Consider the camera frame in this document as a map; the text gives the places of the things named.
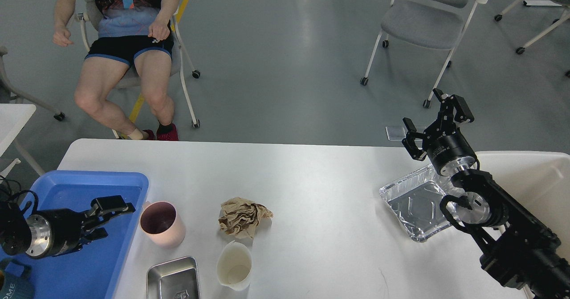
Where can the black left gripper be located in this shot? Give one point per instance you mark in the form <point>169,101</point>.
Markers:
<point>62,231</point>

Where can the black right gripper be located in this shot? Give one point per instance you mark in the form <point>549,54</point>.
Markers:
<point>448,154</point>

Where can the pink mug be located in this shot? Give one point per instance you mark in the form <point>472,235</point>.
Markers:
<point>161,222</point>

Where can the aluminium foil tray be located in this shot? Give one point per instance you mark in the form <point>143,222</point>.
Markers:
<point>415,200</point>

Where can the stainless steel tray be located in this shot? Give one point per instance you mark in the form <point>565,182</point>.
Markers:
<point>174,279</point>

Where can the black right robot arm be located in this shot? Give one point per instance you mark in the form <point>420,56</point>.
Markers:
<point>518,250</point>

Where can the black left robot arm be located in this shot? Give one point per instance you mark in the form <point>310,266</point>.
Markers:
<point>14,231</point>

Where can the clear floor plate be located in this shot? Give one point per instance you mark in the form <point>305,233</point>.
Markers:
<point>395,133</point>

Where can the blue plastic tray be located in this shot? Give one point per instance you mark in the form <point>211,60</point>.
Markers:
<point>92,272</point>

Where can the grey chair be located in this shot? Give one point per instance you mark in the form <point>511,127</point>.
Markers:
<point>11,93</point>
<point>425,26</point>

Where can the white plastic bin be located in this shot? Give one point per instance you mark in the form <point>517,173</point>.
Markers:
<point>540,181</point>

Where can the crumpled brown paper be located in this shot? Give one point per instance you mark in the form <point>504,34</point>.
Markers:
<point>240,217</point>

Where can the white plastic cup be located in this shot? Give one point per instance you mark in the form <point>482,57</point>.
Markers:
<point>234,266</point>

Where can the white side table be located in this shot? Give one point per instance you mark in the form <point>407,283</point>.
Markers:
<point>13,117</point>

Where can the seated person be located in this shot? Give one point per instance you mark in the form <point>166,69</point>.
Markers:
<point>132,33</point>

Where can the grey chair far left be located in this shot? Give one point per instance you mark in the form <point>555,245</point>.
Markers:
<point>11,93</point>

